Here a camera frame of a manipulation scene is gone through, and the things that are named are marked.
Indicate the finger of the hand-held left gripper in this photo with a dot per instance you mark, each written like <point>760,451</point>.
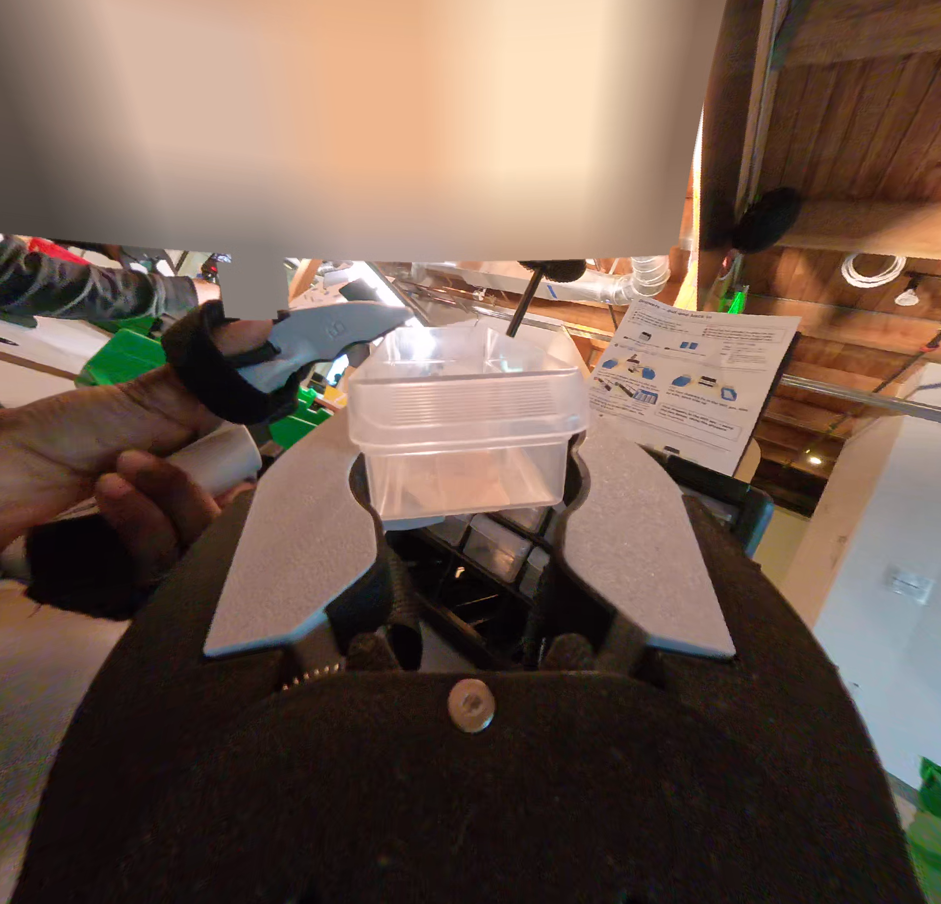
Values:
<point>331,331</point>

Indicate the white ventilation pipe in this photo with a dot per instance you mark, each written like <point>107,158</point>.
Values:
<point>639,279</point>

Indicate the clear plastic drawer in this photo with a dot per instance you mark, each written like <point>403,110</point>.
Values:
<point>463,411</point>

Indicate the rows of clear cabinet drawers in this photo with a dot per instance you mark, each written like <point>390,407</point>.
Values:
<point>492,551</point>

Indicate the person's left hand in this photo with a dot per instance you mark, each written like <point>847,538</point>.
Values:
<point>73,433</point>

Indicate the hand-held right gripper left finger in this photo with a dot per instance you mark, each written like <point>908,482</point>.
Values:
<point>294,551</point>

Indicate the black rod with fuzzy end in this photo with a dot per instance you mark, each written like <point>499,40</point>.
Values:
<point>526,305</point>

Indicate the metal ceiling rail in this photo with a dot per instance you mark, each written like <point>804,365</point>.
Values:
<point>860,397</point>

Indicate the green plastic bin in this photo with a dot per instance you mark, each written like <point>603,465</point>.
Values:
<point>125,356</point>
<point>925,845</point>
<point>309,419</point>

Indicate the white instruction sheet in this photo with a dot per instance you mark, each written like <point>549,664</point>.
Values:
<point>698,382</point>

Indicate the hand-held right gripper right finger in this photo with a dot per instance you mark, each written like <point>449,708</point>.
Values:
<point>639,551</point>

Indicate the white spot lamp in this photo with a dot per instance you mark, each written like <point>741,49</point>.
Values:
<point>908,295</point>

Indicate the black fuzzy clump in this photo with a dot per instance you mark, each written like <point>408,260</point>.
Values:
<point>768,220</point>

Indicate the white wall plate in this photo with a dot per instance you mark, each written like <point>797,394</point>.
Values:
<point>910,584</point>

